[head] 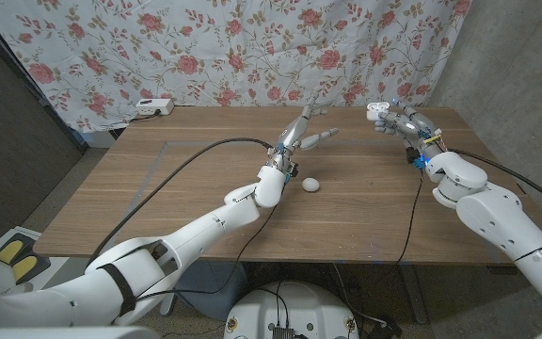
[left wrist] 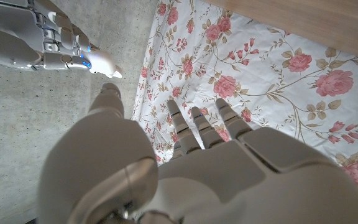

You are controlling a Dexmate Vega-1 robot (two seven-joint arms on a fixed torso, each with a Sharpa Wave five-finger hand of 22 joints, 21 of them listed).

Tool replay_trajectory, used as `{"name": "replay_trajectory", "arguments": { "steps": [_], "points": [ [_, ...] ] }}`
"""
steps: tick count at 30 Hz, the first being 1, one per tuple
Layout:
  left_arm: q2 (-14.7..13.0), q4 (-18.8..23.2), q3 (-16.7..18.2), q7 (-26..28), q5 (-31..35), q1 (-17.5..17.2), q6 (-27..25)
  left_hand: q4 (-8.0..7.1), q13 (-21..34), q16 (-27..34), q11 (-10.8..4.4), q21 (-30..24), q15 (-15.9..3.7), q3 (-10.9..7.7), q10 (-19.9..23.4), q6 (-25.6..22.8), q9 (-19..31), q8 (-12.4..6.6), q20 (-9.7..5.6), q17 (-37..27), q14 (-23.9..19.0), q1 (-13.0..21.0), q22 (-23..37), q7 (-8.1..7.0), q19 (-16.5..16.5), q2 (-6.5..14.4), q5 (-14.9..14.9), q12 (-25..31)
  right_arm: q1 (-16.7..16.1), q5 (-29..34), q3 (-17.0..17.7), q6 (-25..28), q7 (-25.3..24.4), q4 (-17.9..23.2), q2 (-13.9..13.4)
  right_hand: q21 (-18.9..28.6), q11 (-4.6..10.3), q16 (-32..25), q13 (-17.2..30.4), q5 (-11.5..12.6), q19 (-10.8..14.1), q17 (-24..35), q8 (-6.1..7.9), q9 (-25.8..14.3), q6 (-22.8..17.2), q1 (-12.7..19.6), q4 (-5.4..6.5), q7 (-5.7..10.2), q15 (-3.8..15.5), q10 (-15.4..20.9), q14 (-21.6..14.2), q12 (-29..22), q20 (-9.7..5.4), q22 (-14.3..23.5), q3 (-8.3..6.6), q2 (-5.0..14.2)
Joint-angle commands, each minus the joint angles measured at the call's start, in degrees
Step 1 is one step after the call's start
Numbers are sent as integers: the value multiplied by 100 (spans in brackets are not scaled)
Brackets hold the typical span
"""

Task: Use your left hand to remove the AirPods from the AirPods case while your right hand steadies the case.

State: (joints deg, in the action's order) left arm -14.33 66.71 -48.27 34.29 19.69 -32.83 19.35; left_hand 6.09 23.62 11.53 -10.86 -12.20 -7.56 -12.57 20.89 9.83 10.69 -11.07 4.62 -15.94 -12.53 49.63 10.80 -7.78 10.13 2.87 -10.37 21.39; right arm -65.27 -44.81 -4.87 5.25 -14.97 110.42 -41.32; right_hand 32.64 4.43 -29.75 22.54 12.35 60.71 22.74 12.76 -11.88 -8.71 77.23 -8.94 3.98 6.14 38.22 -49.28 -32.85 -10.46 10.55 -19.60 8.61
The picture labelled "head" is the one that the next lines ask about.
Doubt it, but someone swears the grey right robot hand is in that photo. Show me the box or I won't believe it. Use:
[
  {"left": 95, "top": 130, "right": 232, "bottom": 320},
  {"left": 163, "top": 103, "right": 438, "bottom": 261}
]
[{"left": 373, "top": 99, "right": 444, "bottom": 161}]

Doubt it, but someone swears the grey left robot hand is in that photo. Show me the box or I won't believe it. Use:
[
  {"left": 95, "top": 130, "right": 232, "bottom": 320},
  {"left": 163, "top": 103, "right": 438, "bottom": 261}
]
[{"left": 266, "top": 91, "right": 341, "bottom": 175}]

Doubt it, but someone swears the white AirPods case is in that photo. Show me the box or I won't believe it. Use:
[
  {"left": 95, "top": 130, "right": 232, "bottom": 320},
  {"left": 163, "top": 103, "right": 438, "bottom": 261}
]
[{"left": 365, "top": 101, "right": 391, "bottom": 122}]

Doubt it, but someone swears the floral backdrop cloth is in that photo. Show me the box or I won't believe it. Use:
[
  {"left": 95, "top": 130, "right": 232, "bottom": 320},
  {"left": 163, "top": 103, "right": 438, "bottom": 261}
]
[{"left": 0, "top": 0, "right": 473, "bottom": 134}]

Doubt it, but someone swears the white power strip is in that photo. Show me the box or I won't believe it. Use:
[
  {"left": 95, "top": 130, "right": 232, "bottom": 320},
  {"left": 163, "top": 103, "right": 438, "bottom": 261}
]
[{"left": 135, "top": 97, "right": 175, "bottom": 117}]

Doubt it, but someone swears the grey table leg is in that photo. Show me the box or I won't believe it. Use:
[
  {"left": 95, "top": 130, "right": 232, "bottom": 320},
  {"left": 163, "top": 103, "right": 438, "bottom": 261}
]
[{"left": 400, "top": 263, "right": 430, "bottom": 326}]

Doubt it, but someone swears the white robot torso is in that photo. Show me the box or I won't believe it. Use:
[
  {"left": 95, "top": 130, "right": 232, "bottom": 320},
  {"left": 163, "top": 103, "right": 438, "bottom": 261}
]
[{"left": 223, "top": 281, "right": 360, "bottom": 339}]

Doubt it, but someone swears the white box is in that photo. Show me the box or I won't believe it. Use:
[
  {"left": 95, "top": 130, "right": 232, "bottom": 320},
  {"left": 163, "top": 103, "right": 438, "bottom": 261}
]
[{"left": 78, "top": 129, "right": 118, "bottom": 150}]

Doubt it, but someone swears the black power adapter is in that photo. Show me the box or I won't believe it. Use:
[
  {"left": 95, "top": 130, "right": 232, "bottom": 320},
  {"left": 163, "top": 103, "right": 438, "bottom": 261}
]
[{"left": 368, "top": 318, "right": 404, "bottom": 339}]

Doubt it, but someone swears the yellow and black foot pedal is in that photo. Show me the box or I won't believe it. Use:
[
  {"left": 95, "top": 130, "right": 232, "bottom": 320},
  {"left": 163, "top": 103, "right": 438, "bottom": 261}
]
[{"left": 0, "top": 232, "right": 52, "bottom": 287}]

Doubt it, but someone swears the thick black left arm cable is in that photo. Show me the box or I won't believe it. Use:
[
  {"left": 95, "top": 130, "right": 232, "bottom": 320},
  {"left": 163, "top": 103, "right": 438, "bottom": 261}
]
[{"left": 85, "top": 137, "right": 275, "bottom": 269}]

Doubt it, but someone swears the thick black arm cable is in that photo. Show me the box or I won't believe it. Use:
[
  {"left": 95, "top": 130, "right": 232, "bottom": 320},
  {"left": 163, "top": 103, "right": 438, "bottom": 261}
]
[
  {"left": 447, "top": 148, "right": 542, "bottom": 212},
  {"left": 85, "top": 137, "right": 275, "bottom": 269}
]

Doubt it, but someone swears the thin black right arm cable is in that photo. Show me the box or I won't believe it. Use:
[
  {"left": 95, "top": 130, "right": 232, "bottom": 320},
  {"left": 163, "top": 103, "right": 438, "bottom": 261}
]
[{"left": 395, "top": 167, "right": 425, "bottom": 265}]

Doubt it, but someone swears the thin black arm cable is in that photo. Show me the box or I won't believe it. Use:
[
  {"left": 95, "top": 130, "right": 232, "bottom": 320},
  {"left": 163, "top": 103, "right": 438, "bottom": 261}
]
[
  {"left": 134, "top": 204, "right": 279, "bottom": 302},
  {"left": 395, "top": 167, "right": 425, "bottom": 265}
]

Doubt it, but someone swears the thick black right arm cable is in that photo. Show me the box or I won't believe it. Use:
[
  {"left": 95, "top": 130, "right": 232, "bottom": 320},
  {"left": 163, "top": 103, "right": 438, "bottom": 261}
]
[{"left": 447, "top": 148, "right": 542, "bottom": 212}]

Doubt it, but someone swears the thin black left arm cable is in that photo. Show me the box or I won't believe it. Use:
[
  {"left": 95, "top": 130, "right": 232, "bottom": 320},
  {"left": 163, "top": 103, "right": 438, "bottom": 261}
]
[{"left": 134, "top": 204, "right": 279, "bottom": 302}]

